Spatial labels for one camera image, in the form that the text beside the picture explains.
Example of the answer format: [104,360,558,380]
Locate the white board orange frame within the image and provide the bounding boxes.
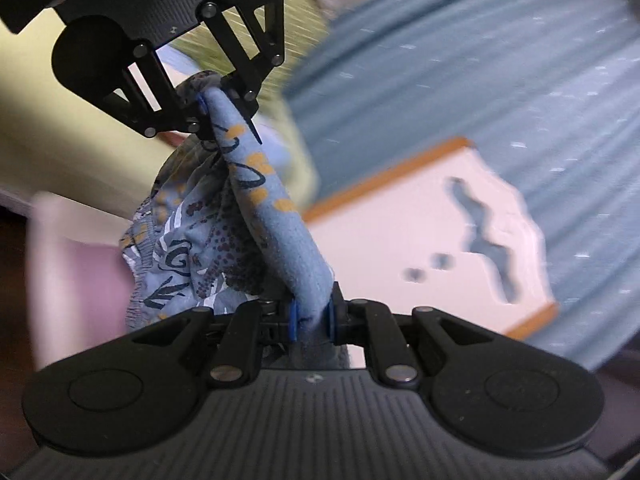
[304,138,558,340]

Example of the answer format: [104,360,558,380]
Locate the blue patterned garment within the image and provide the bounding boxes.
[120,70,349,370]

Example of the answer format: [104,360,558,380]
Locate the light green sofa cover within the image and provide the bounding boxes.
[1,10,173,218]

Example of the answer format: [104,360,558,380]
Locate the blue curtain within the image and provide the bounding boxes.
[285,0,639,370]

